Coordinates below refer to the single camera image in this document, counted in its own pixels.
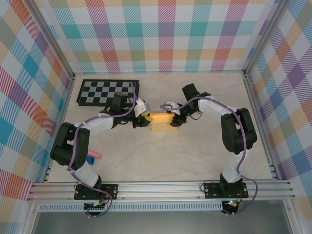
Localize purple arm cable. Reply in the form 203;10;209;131
159;96;258;216
66;82;137;218

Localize slotted grey cable duct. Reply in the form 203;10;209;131
38;203;224;212

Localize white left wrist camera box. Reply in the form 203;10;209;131
134;97;149;116

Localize wide aluminium base rail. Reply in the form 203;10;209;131
26;180;297;202

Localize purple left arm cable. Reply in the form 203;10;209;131
66;82;137;218

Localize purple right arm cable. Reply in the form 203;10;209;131
159;96;258;216

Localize yellow paper box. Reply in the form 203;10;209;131
149;112;180;134

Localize aluminium frame post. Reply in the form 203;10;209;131
243;0;291;78
28;0;76;79

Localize black grey chessboard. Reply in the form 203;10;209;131
76;79;140;108

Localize grey metal panel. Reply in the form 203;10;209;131
31;211;293;234

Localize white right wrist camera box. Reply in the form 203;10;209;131
164;100;181;116

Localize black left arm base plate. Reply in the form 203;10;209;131
74;184;119;200

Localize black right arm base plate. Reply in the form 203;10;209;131
203;182;249;199

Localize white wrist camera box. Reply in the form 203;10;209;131
164;100;181;116
134;97;149;116

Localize small green circuit board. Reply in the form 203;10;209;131
223;199;239;209
84;199;107;211

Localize aluminium side rail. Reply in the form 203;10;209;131
42;75;76;183
243;73;280;181

